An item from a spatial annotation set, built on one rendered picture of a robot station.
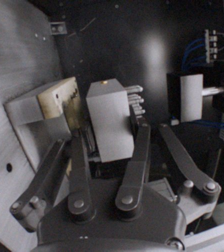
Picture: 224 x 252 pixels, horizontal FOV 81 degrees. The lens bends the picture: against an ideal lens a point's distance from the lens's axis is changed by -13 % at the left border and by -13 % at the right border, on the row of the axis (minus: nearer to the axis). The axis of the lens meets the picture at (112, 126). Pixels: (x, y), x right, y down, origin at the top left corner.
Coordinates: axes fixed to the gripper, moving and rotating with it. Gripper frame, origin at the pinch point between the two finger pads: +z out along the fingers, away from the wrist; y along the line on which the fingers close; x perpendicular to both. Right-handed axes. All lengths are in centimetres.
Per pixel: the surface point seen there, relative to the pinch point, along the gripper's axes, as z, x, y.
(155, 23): 31.1, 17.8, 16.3
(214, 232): -8.3, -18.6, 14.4
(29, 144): -2.2, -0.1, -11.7
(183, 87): 5.8, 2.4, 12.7
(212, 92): 8.5, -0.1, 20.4
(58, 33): 26.6, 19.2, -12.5
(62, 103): -0.8, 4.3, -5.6
